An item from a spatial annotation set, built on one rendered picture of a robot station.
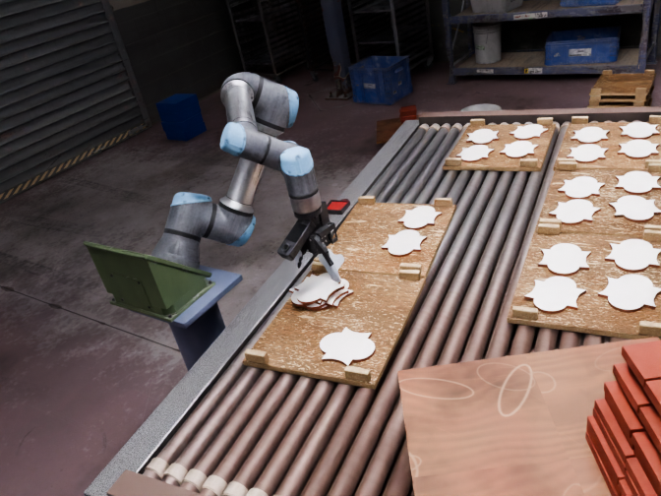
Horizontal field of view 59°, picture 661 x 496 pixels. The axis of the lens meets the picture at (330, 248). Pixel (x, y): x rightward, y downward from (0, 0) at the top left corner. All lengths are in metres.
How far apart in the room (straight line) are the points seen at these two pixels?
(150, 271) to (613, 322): 1.20
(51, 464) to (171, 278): 1.38
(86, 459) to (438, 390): 2.01
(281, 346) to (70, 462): 1.62
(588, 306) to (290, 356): 0.72
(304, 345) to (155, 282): 0.52
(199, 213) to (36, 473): 1.53
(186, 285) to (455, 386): 0.97
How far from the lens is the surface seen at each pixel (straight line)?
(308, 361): 1.42
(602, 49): 6.07
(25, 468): 3.03
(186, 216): 1.86
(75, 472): 2.86
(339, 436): 1.27
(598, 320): 1.48
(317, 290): 1.58
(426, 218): 1.88
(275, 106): 1.83
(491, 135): 2.45
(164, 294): 1.80
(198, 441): 1.36
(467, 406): 1.12
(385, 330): 1.46
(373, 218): 1.94
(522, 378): 1.17
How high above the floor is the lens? 1.86
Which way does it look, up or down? 30 degrees down
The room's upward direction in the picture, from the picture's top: 12 degrees counter-clockwise
